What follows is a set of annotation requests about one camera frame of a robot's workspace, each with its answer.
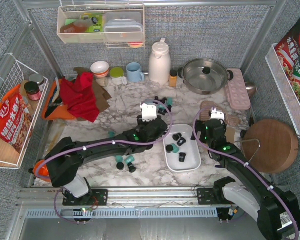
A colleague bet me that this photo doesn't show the tan scouring pad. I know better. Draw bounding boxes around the tan scouring pad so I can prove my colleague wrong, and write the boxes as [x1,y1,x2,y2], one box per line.
[225,127,236,144]

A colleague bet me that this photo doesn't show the teal coffee capsule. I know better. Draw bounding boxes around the teal coffee capsule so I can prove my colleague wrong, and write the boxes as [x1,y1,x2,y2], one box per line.
[171,143,180,154]
[115,155,124,163]
[108,131,116,138]
[158,104,165,111]
[124,155,135,165]
[144,99,154,105]
[166,97,173,106]

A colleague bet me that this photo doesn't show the white storage basket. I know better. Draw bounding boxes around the white storage basket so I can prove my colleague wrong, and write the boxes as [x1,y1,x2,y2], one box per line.
[163,124,202,173]

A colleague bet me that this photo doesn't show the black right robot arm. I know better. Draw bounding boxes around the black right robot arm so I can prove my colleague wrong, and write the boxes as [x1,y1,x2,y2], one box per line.
[192,116,300,240]

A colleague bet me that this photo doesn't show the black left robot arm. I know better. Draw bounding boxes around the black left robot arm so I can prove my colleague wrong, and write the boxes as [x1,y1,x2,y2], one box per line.
[45,116,168,199]

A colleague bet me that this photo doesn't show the white mesh side basket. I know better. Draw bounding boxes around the white mesh side basket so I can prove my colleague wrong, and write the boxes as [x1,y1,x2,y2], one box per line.
[265,43,300,135]

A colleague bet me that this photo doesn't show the striped brown mat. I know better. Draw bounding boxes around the striped brown mat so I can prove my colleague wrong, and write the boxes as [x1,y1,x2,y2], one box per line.
[199,100,242,127]

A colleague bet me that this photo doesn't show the clear wine glass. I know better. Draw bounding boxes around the clear wine glass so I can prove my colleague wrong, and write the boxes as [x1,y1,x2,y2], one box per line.
[146,80,162,92]

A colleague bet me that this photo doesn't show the pink egg tray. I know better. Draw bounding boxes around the pink egg tray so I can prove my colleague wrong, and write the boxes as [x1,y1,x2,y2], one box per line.
[225,68,251,111]

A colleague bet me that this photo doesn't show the steel pot with lid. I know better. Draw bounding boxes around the steel pot with lid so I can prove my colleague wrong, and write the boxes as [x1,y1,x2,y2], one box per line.
[177,58,234,95]

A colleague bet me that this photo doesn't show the brown felt mat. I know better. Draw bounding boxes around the brown felt mat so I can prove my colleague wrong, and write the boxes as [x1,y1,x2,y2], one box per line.
[73,67,112,113]

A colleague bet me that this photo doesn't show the yellow spice bottle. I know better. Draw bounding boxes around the yellow spice bottle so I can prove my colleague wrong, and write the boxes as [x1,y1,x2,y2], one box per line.
[169,69,178,88]

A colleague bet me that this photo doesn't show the metal ladle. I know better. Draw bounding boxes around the metal ladle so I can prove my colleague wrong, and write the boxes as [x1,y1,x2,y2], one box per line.
[245,81,258,99]

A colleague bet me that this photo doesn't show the round wooden cutting board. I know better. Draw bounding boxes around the round wooden cutting board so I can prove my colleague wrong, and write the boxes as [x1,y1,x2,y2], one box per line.
[241,119,299,174]

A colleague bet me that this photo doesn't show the light blue mug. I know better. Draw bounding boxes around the light blue mug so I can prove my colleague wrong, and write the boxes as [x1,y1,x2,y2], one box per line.
[126,62,145,83]

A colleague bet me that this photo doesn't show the white thermos jug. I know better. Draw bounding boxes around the white thermos jug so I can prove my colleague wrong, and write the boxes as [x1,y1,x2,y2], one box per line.
[148,38,171,86]

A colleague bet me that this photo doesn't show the glass jar green lid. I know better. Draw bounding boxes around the glass jar green lid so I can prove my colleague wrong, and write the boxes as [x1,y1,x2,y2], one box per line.
[109,67,128,86]

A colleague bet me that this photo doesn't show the small glass jar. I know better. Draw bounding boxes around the small glass jar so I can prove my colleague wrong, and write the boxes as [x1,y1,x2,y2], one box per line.
[95,77,109,88]

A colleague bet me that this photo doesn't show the white orange striped bowl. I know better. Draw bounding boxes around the white orange striped bowl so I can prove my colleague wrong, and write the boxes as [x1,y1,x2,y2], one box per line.
[90,61,110,78]

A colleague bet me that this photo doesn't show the red cloth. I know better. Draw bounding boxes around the red cloth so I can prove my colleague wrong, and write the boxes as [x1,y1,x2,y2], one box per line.
[59,72,100,123]

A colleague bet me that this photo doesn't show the orange tray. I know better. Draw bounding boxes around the orange tray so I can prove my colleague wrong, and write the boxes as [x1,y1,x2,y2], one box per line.
[41,81,76,121]

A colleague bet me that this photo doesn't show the clear plastic container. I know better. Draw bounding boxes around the clear plastic container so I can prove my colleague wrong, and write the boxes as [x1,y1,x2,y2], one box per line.
[103,11,144,43]

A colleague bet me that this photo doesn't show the green food packet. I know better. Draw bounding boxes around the green food packet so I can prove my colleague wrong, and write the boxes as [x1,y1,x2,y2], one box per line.
[79,13,105,33]

